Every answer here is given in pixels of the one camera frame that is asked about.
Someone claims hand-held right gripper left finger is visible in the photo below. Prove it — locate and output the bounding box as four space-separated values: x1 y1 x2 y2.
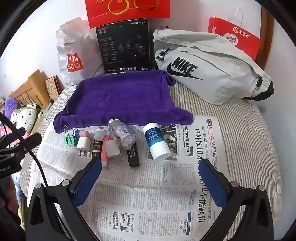
28 158 102 241

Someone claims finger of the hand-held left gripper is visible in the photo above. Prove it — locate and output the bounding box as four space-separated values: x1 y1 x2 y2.
0 127 26 145
0 133 43 157

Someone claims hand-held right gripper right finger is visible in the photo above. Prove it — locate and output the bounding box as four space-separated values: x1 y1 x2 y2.
198 158 275 241

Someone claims white charger plug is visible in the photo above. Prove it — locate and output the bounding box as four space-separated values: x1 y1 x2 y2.
76 138 92 158

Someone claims green binder clip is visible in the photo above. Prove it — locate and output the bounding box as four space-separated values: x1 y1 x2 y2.
63 125 77 146

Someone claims pink eraser with blue sleeve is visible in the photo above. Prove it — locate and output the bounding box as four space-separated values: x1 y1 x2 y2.
74 129 91 142

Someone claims black rectangular bar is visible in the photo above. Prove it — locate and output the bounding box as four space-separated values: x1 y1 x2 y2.
127 144 140 168

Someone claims clear candy bottle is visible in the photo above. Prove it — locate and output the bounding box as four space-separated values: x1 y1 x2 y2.
108 118 138 151

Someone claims white and blue bottle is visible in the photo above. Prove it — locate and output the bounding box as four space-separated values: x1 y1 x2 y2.
142 123 171 162

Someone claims white flower-print pillow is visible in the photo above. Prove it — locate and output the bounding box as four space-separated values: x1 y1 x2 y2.
10 104 43 135

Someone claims purple plush toy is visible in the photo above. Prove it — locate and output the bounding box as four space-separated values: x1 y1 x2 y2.
3 97 22 124

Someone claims pink tube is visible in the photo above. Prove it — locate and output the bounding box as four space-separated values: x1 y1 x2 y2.
101 134 111 168

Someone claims black tube with white cap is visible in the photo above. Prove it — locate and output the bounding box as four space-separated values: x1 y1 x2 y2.
92 129 104 160

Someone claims white cap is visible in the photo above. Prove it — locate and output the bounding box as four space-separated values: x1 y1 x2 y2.
104 138 121 158

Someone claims light wooden headboard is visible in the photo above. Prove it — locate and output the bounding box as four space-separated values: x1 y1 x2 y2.
9 70 52 109

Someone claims brown patterned box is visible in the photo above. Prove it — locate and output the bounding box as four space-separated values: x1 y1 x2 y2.
45 75 65 100

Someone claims newspaper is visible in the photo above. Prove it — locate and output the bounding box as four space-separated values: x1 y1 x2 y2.
28 115 225 241

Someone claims purple towel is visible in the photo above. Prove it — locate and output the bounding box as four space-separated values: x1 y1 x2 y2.
53 70 194 134

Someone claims white plastic shopping bag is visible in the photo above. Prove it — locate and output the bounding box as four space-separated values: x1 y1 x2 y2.
56 20 105 86

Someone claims white Nike bag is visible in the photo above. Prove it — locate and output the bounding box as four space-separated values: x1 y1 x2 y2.
153 27 275 106

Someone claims black headphone box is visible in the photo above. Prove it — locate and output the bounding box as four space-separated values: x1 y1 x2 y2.
95 19 152 74

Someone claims red white-label paper bag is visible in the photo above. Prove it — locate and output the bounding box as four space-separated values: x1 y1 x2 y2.
207 5 261 62

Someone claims red gold-print paper bag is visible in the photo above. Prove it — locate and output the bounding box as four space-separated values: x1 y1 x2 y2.
85 0 171 29

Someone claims black cable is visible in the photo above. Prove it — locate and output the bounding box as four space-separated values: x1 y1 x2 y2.
0 112 49 188

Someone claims dark wooden frame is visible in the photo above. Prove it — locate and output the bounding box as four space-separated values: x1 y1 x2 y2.
254 9 275 70

